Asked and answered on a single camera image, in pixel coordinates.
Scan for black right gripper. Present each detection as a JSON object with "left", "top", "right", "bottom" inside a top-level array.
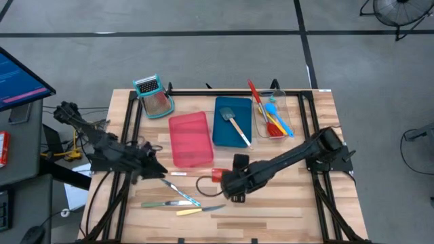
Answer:
[{"left": 220, "top": 153, "right": 262, "bottom": 204}]

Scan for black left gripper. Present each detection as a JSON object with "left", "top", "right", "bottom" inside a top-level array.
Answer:
[{"left": 127, "top": 141, "right": 169, "bottom": 186}]

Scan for orange spatula with wooden handle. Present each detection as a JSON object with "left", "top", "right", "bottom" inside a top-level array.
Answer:
[{"left": 169, "top": 167, "right": 232, "bottom": 184}]

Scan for green-handled knife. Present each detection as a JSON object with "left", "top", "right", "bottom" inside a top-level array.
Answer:
[{"left": 140, "top": 199, "right": 194, "bottom": 209}]

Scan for yellow-handled knife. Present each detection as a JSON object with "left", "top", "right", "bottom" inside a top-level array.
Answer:
[{"left": 175, "top": 203, "right": 227, "bottom": 217}]

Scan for grey spatula with wooden handle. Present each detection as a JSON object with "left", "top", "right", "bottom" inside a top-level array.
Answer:
[{"left": 218, "top": 106, "right": 255, "bottom": 151}]

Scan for red slotted spatula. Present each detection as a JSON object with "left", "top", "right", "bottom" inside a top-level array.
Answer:
[{"left": 246, "top": 79, "right": 285, "bottom": 138}]

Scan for yellow silicone spatula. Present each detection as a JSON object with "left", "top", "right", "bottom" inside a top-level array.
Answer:
[{"left": 257, "top": 106, "right": 289, "bottom": 137}]

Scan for blue silicone spoon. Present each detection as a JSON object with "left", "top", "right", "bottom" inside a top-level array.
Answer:
[{"left": 264, "top": 102, "right": 295, "bottom": 139}]

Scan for blue-white patterned knife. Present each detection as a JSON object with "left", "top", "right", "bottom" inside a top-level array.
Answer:
[{"left": 159, "top": 178, "right": 202, "bottom": 208}]

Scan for pink translucent plastic bin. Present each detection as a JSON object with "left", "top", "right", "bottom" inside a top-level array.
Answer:
[{"left": 167, "top": 110, "right": 215, "bottom": 169}]

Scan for blue plastic bin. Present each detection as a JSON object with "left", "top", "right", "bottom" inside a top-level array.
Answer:
[{"left": 212, "top": 96, "right": 254, "bottom": 148}]

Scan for teal-framed metal box grater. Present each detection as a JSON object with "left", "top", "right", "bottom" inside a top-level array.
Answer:
[{"left": 132, "top": 73, "right": 176, "bottom": 120}]

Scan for white paper sheet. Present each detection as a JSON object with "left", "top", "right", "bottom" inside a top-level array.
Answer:
[{"left": 63, "top": 162, "right": 93, "bottom": 211}]

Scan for clear plastic bin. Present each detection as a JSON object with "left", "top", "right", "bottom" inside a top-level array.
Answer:
[{"left": 252, "top": 88, "right": 296, "bottom": 140}]

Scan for grey desk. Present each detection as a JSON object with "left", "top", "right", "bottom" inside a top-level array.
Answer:
[{"left": 0, "top": 98, "right": 55, "bottom": 244}]

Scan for black computer mouse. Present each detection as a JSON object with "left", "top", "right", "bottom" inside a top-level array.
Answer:
[{"left": 19, "top": 224, "right": 47, "bottom": 244}]

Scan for red box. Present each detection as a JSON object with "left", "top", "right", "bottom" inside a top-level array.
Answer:
[{"left": 0, "top": 131, "right": 12, "bottom": 169}]

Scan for black keyboard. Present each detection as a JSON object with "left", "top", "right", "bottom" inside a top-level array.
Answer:
[{"left": 0, "top": 189, "right": 14, "bottom": 233}]

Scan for computer monitor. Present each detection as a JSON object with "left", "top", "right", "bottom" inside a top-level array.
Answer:
[{"left": 0, "top": 46, "right": 57, "bottom": 113}]

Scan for grey chair base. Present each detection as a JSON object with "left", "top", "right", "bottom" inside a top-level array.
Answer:
[{"left": 403, "top": 122, "right": 434, "bottom": 143}]

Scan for black floor fan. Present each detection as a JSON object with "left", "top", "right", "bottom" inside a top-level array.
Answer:
[{"left": 359, "top": 0, "right": 434, "bottom": 42}]

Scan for yellow cable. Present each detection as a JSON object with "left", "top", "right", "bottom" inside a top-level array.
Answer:
[{"left": 39, "top": 129, "right": 83, "bottom": 162}]

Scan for black metal rig frame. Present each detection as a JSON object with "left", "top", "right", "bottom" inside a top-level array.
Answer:
[{"left": 79, "top": 81, "right": 372, "bottom": 244}]

